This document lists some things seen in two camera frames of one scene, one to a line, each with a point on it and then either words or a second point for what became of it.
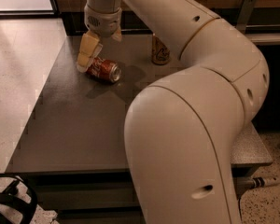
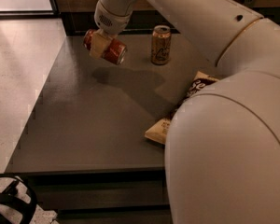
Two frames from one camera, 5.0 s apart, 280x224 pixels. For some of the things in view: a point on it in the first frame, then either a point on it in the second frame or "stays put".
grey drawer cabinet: (109, 197) stays put
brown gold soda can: (160, 50) stays put
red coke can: (105, 69) -> (115, 50)
